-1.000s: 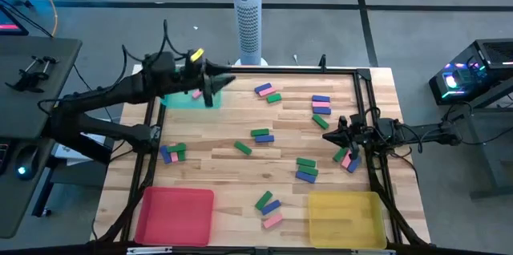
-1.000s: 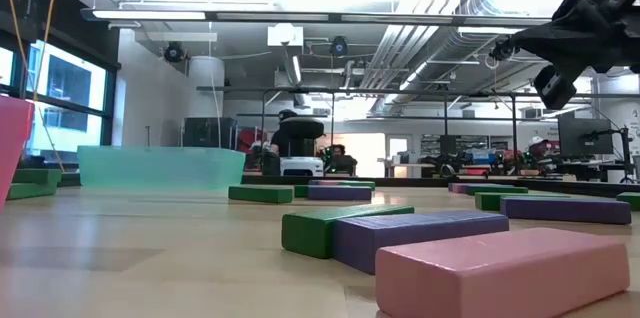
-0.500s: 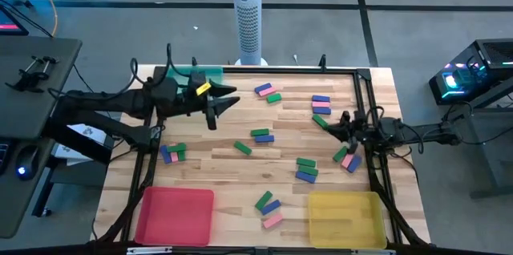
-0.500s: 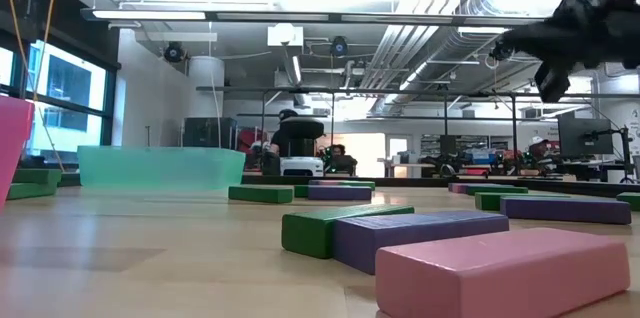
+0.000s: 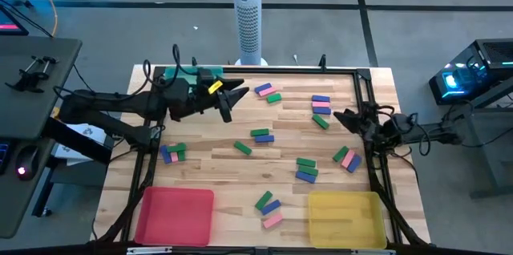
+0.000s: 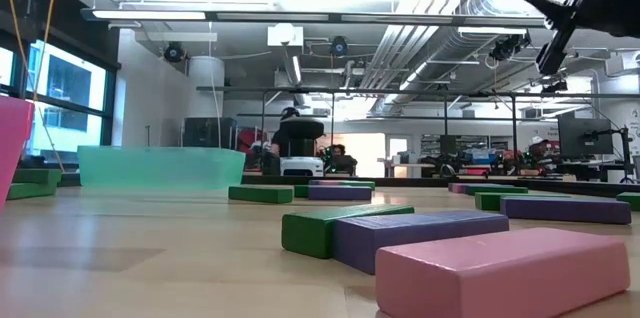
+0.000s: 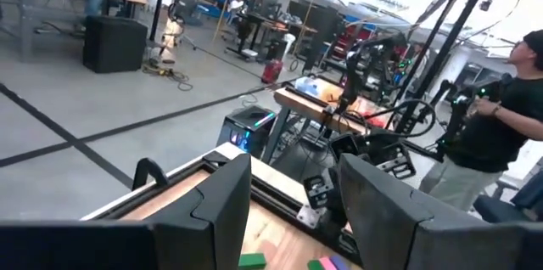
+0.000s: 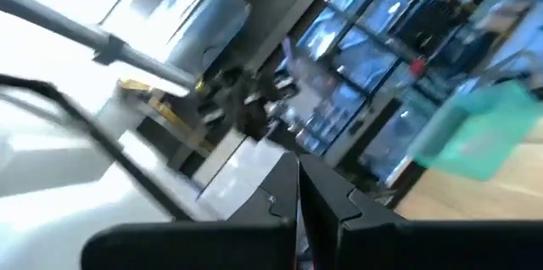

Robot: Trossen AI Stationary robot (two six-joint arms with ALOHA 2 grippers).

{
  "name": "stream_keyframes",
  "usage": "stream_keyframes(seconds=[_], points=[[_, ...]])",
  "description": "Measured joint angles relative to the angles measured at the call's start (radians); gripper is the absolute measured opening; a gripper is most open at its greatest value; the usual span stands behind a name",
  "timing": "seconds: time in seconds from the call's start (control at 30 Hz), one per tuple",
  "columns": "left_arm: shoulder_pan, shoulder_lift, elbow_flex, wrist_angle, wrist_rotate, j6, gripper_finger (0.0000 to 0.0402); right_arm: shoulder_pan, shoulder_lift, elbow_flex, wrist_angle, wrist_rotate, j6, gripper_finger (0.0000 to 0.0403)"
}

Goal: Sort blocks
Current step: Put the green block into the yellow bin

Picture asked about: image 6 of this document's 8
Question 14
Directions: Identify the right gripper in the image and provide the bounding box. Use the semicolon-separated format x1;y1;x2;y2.
506;0;640;77

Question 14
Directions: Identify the black computer monitor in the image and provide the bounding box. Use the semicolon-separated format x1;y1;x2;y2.
557;116;615;159

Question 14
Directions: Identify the person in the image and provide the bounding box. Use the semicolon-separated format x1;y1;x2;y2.
527;134;557;172
323;143;359;178
268;106;302;172

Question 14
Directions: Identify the white ceiling box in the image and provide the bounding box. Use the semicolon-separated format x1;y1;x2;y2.
267;22;305;48

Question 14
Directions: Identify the white round column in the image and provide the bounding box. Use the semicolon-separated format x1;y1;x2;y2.
187;55;226;149

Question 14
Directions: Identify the black cabinet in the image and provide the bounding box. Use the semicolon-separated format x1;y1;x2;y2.
182;116;239;149

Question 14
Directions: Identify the long ceiling light bar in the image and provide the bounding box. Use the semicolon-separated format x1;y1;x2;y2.
79;6;547;28

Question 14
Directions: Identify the teal plastic bin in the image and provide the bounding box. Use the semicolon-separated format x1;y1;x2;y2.
77;145;247;192

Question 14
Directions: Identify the large glass window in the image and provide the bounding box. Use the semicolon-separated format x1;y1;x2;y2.
0;32;119;164

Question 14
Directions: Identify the red plastic bin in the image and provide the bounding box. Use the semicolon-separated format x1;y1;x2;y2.
0;95;35;212

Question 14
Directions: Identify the black ceiling camera mount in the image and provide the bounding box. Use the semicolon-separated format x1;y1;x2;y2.
488;32;532;63

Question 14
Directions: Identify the silver ceiling air duct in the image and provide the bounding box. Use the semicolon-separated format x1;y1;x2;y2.
357;0;509;114

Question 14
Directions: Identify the black metal scaffold frame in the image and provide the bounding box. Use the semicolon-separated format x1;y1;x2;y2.
195;85;640;179

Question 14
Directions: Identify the yellow hanging cable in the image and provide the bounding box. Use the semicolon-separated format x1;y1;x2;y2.
0;0;66;174

